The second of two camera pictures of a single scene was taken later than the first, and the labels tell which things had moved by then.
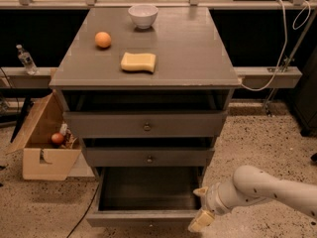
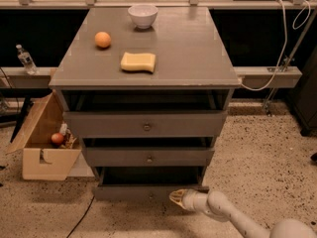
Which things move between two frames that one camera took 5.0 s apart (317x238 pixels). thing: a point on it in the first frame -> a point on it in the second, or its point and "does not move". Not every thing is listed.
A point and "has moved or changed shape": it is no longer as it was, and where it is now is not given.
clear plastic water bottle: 26,59 does not move
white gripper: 212,198 -> 190,200
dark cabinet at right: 304,96 does not move
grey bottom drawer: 146,196 has moved or changed shape
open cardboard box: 42,159 does not move
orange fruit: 102,39 does not move
